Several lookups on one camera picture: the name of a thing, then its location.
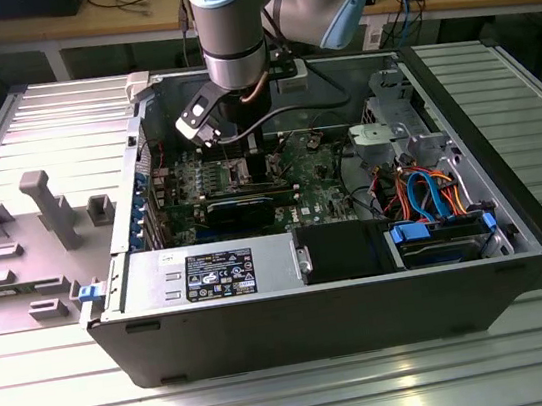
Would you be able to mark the black plastic shroud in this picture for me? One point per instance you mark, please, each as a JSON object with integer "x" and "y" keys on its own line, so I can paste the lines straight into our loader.
{"x": 343, "y": 251}

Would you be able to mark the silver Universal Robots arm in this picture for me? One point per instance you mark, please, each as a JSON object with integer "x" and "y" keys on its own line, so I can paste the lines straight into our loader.
{"x": 228, "y": 27}

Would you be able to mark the silver metal disk bay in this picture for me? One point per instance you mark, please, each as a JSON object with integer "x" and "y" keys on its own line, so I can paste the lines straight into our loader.
{"x": 378, "y": 137}

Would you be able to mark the green motherboard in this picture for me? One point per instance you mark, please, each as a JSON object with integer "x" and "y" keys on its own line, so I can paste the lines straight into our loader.
{"x": 320, "y": 191}

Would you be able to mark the grey plastic corner block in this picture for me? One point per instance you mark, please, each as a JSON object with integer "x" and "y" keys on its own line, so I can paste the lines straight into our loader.
{"x": 139, "y": 87}

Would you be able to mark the round coin cell battery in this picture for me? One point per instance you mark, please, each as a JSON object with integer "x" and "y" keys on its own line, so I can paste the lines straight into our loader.
{"x": 314, "y": 142}

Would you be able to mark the silver power supply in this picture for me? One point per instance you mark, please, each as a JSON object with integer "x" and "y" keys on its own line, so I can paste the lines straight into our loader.
{"x": 150, "y": 280}

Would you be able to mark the black graphics card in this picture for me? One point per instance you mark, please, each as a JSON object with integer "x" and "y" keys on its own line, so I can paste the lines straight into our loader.
{"x": 240, "y": 215}

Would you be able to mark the black RAM slot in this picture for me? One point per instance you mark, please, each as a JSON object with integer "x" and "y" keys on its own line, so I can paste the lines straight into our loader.
{"x": 285, "y": 193}
{"x": 274, "y": 137}
{"x": 229, "y": 194}
{"x": 275, "y": 146}

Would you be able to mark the hard disk in blue carrier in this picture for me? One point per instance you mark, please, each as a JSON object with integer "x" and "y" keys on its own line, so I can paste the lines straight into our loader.
{"x": 434, "y": 251}

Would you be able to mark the grey parts rack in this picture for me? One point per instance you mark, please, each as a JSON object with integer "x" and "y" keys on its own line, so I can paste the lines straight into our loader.
{"x": 31, "y": 257}

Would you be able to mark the blue plastic clip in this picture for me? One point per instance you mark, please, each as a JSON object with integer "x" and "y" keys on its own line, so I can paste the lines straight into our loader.
{"x": 89, "y": 293}

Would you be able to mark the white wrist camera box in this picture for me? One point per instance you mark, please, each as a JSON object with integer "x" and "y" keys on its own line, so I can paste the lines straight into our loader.
{"x": 296, "y": 75}
{"x": 191, "y": 123}

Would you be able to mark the black open PC case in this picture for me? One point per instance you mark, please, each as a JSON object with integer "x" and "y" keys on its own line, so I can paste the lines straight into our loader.
{"x": 318, "y": 322}

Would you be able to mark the white label sheet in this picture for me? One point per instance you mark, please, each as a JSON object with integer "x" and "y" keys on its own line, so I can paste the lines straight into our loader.
{"x": 374, "y": 37}

